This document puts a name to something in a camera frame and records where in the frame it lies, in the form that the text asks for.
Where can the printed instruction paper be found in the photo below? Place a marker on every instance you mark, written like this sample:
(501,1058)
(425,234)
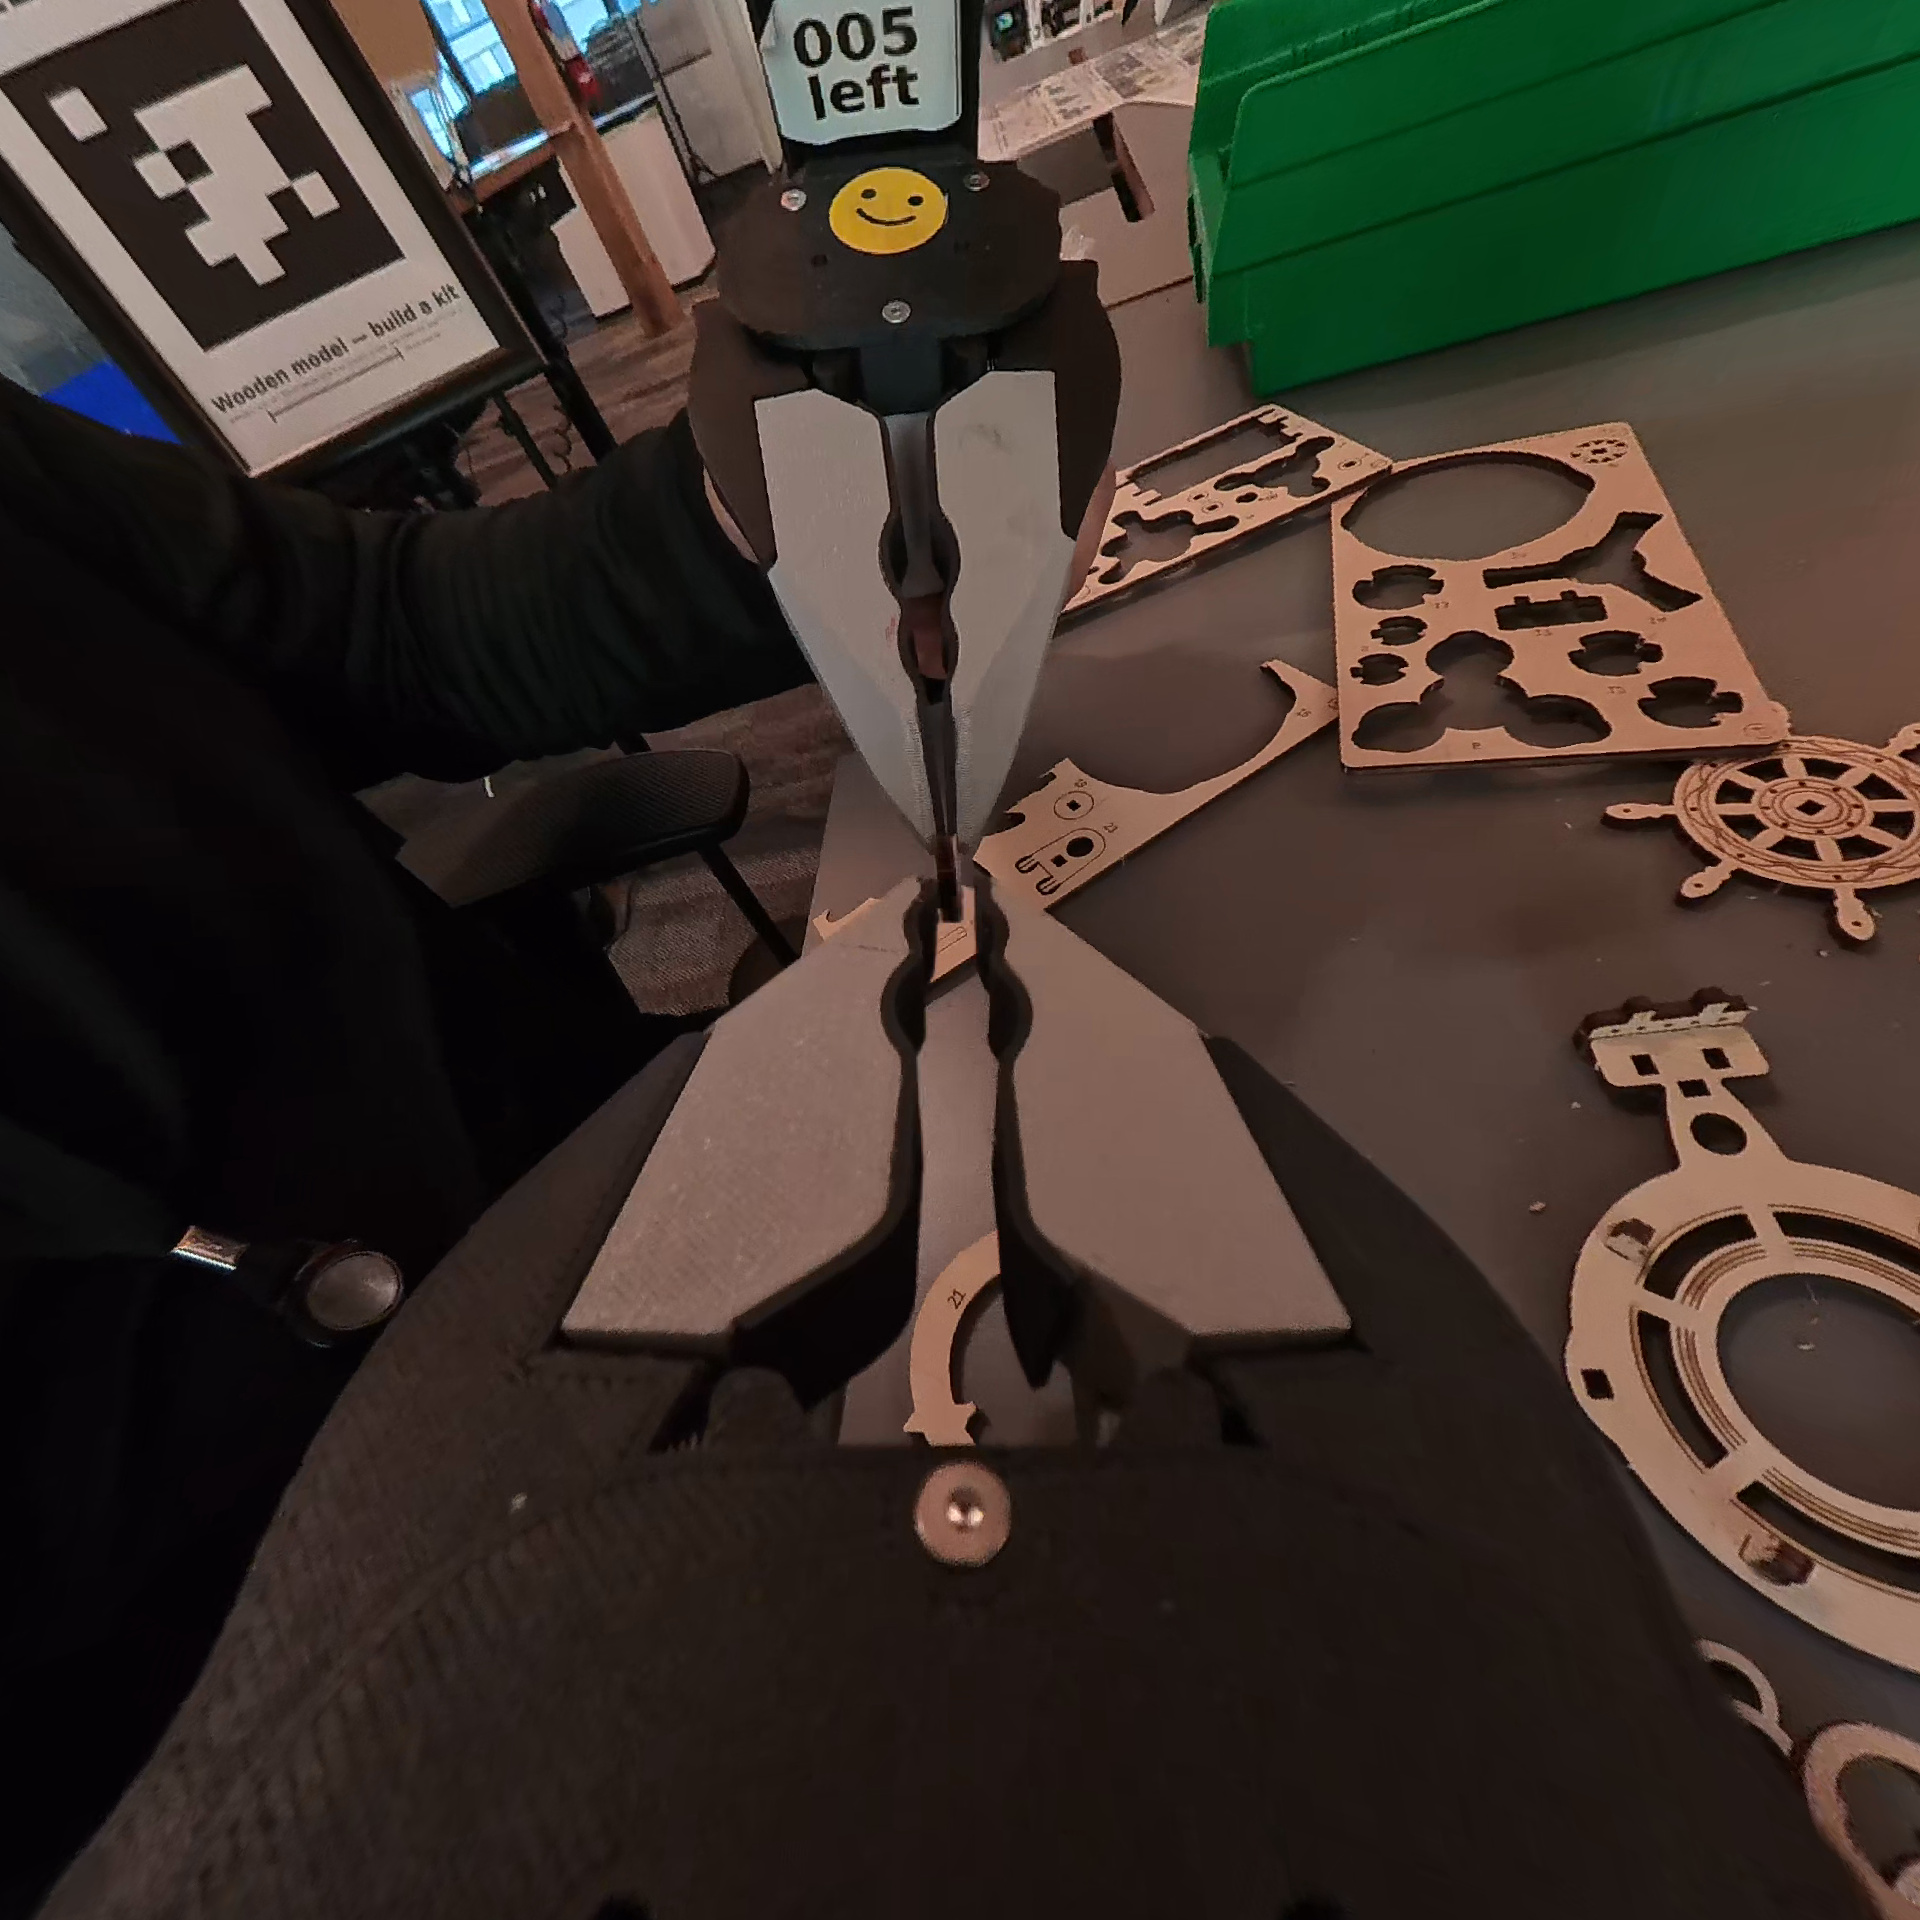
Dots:
(1081,99)

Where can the black office chair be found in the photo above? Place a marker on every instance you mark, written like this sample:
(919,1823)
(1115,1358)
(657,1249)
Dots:
(600,819)

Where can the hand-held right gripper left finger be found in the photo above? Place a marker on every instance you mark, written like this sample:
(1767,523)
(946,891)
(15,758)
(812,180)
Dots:
(752,1170)

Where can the framed marker sign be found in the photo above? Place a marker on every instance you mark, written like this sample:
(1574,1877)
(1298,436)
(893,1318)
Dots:
(257,180)

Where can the wooden arc part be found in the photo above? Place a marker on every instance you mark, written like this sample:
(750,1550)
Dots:
(944,1351)

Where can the wooden curved frame part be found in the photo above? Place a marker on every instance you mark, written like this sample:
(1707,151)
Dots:
(1859,1769)

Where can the small wooden cutout sheet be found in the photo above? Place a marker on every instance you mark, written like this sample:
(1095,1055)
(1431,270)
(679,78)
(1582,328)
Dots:
(1306,466)

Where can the wooden support post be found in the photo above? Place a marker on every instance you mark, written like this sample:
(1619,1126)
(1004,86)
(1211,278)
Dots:
(600,180)

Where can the black sign easel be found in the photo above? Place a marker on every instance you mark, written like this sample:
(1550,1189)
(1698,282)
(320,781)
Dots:
(579,408)

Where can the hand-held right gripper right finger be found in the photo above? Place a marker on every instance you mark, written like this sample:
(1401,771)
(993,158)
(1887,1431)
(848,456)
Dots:
(1155,1170)

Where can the person's black clothing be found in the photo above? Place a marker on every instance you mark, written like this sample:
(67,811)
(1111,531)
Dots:
(151,1049)

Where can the white cabinet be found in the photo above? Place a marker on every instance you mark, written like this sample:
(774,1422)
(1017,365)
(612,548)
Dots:
(653,209)

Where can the wooden ship wheel part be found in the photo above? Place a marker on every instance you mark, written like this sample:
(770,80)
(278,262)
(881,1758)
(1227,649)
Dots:
(1808,819)

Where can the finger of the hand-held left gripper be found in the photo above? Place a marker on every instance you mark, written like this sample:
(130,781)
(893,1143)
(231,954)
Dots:
(1004,510)
(825,555)

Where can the large wooden cutout sheet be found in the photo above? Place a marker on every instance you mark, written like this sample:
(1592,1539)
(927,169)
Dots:
(1681,600)

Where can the pale cardboard box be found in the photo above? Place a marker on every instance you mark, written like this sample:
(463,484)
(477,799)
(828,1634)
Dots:
(1134,255)

